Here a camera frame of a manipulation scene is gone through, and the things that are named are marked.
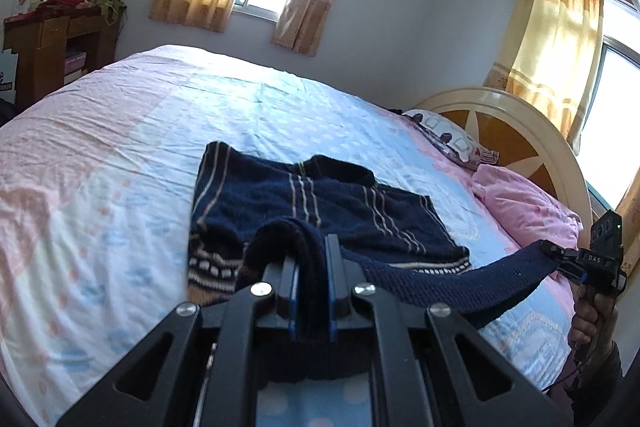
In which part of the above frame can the navy striped knitted sweater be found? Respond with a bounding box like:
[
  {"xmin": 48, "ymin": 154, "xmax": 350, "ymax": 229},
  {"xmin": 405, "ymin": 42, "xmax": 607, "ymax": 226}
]
[{"xmin": 186, "ymin": 141, "xmax": 556, "ymax": 341}]

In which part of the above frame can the dark sleeved right forearm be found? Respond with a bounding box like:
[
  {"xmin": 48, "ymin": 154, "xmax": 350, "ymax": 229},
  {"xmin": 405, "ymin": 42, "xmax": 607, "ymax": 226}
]
[{"xmin": 564, "ymin": 341, "xmax": 623, "ymax": 426}]

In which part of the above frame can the person's right hand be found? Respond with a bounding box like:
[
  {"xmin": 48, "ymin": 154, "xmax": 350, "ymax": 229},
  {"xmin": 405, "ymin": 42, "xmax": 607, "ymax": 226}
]
[{"xmin": 568, "ymin": 285, "xmax": 618, "ymax": 357}]

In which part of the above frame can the pink pillow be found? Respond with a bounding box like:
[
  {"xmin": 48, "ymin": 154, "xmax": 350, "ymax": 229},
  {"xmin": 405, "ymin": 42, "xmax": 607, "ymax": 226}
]
[{"xmin": 472, "ymin": 165, "xmax": 584, "ymax": 249}]

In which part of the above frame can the cream and orange headboard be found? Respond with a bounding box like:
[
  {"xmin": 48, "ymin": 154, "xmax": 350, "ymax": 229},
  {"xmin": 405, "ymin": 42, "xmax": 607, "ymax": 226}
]
[{"xmin": 418, "ymin": 87, "xmax": 592, "ymax": 244}]

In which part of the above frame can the white patterned pillow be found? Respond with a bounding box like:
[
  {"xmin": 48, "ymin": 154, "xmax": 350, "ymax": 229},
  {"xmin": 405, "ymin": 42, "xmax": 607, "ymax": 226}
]
[{"xmin": 402, "ymin": 109, "xmax": 500, "ymax": 171}]

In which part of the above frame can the side window orange curtain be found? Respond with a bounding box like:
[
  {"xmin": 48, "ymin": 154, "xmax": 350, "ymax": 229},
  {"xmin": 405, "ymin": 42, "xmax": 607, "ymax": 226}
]
[{"xmin": 484, "ymin": 0, "xmax": 604, "ymax": 153}]

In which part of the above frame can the pink and blue bed sheet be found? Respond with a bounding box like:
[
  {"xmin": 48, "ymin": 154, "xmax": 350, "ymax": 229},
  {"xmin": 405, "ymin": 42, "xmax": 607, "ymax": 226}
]
[{"xmin": 0, "ymin": 43, "xmax": 576, "ymax": 427}]

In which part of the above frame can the brown wooden desk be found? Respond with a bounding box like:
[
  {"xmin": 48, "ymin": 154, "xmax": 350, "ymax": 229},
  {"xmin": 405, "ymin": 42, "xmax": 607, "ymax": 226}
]
[{"xmin": 3, "ymin": 6, "xmax": 122, "ymax": 110}]

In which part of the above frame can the white paper bag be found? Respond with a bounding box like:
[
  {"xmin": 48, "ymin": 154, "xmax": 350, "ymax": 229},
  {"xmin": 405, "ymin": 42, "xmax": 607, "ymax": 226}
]
[{"xmin": 0, "ymin": 50, "xmax": 18, "ymax": 104}]

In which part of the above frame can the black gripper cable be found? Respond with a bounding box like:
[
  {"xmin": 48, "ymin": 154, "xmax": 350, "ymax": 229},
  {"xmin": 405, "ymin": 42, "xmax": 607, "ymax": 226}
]
[{"xmin": 541, "ymin": 340, "xmax": 601, "ymax": 394}]

